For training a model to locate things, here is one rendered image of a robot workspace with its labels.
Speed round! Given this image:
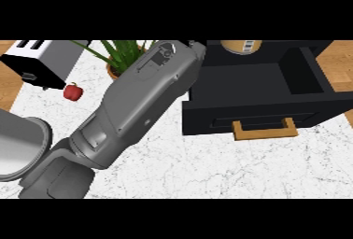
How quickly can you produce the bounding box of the black cabinet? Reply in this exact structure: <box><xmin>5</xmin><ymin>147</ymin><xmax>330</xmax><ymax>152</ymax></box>
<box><xmin>202</xmin><ymin>39</ymin><xmax>336</xmax><ymax>67</ymax></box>

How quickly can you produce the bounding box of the red bell pepper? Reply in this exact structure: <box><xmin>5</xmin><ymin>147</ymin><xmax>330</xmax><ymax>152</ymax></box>
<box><xmin>63</xmin><ymin>81</ymin><xmax>86</xmax><ymax>103</ymax></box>

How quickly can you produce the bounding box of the wooden drawer handle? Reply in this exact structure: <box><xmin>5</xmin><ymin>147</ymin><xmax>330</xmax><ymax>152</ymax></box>
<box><xmin>231</xmin><ymin>117</ymin><xmax>302</xmax><ymax>142</ymax></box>

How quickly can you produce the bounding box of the tan can with barcode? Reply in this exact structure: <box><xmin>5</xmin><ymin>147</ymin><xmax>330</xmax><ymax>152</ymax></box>
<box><xmin>219</xmin><ymin>39</ymin><xmax>264</xmax><ymax>56</ymax></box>

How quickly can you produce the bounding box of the brown plant pot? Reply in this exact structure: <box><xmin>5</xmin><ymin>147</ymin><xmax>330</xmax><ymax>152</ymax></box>
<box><xmin>106</xmin><ymin>45</ymin><xmax>150</xmax><ymax>81</ymax></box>

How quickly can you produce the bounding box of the black drawer front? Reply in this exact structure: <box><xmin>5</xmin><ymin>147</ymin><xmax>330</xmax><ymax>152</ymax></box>
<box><xmin>181</xmin><ymin>91</ymin><xmax>353</xmax><ymax>136</ymax></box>

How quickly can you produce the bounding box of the grey metal pot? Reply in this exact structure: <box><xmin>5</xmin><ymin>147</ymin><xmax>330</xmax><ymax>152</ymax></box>
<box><xmin>0</xmin><ymin>108</ymin><xmax>54</xmax><ymax>183</ymax></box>

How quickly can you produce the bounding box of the green leafy plant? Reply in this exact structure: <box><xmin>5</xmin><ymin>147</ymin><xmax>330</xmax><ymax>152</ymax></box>
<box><xmin>70</xmin><ymin>39</ymin><xmax>159</xmax><ymax>75</ymax></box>

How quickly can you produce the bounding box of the silver and black toaster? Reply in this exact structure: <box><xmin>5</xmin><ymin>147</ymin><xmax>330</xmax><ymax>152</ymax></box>
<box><xmin>0</xmin><ymin>39</ymin><xmax>94</xmax><ymax>91</ymax></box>

